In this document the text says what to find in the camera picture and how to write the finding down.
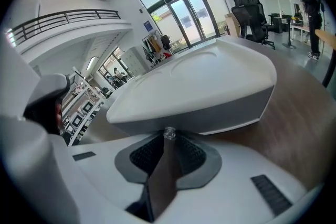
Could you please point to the white box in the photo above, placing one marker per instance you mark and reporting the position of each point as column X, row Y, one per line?
column 199, row 81

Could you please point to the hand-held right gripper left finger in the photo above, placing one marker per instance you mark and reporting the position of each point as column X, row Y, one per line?
column 99, row 165

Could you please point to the blue wall sign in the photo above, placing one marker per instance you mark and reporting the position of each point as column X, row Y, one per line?
column 148, row 26

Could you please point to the round pedestal table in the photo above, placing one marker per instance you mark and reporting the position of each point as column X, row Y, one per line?
column 289, row 34

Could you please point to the white storage shelf rack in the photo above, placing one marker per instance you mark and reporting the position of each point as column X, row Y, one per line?
column 84, row 107

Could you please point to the glass double door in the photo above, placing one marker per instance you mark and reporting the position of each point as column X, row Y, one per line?
column 191, row 18

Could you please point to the white drawer with clear knob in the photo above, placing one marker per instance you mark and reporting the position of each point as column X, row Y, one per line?
column 223, row 112

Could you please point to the black mesh office chair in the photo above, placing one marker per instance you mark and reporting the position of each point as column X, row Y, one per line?
column 245, row 0
column 249, row 21

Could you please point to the black balcony railing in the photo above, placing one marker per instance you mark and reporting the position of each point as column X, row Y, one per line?
column 65, row 18

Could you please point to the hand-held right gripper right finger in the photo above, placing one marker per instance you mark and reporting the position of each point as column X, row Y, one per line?
column 236, row 181

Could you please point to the clothes rack with garments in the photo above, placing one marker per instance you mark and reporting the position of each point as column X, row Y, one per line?
column 155, row 47

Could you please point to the white desk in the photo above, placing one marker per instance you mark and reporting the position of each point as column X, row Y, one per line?
column 302, row 27

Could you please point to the brown cardboard box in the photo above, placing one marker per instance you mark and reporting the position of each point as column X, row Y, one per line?
column 232, row 25

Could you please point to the wooden side table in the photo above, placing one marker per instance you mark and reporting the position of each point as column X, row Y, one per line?
column 328, row 39

